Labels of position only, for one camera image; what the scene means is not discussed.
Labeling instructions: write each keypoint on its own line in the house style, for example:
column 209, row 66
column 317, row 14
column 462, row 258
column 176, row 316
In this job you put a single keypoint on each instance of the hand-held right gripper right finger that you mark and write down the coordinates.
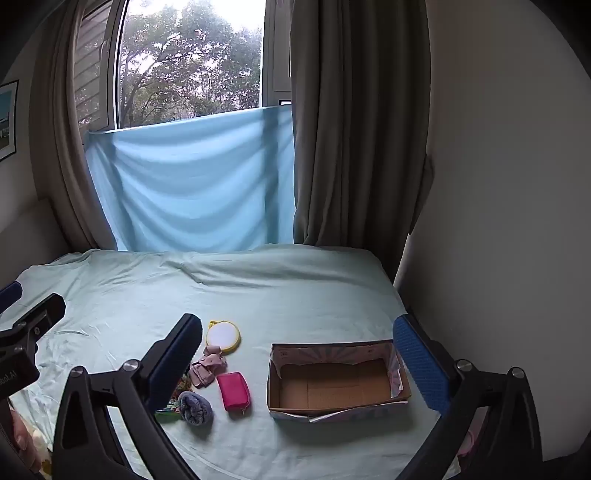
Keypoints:
column 420, row 364

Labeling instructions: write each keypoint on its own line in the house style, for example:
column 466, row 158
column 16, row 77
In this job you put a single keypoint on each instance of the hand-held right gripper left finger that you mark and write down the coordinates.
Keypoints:
column 178, row 357

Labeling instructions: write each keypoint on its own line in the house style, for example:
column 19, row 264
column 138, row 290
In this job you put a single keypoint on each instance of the green snack packet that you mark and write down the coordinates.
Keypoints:
column 166, row 414

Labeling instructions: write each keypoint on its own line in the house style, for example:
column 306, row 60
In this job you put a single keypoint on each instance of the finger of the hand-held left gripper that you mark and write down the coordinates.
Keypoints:
column 44, row 309
column 10, row 295

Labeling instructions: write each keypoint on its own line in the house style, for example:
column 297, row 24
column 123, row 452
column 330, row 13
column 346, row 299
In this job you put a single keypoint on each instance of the yellow patterned cloth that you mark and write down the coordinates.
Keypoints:
column 45, row 461

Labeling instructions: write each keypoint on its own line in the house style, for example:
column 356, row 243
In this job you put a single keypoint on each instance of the pale pink cloth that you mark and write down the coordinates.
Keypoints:
column 205, row 369

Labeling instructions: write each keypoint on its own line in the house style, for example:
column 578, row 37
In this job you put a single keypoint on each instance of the pink zip pouch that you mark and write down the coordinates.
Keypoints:
column 233, row 392

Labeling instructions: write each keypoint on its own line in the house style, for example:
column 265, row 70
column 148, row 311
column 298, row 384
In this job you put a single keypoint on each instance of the pink plastic loop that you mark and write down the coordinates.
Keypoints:
column 471, row 443

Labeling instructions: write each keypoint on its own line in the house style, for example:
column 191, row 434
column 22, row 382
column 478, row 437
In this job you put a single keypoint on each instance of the window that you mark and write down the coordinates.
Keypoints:
column 184, row 60

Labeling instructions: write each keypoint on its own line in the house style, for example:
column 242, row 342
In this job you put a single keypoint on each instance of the cardboard box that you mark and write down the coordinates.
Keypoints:
column 332, row 383

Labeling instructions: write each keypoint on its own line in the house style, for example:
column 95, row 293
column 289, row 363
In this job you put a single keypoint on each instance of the narrow brown curtain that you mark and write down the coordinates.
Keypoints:
column 60, row 138

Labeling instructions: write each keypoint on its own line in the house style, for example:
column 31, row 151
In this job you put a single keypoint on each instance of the grey-blue fuzzy sock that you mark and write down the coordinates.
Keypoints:
column 196, row 408

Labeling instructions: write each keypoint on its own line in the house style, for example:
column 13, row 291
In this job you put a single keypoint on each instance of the person's left hand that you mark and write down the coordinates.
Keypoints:
column 23, row 438

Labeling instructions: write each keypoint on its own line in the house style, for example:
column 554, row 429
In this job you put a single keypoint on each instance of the framed wall picture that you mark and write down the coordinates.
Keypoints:
column 7, row 120

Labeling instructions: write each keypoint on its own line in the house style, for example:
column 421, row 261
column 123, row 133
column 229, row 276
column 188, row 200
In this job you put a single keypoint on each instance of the wide brown curtain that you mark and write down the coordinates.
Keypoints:
column 360, row 138

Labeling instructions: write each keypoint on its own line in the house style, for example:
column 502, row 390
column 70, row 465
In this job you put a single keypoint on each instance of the light blue hanging cloth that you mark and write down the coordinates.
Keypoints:
column 184, row 184

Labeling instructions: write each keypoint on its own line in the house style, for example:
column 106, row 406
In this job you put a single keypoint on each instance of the round yellow-rimmed pad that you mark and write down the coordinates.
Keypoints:
column 224, row 338

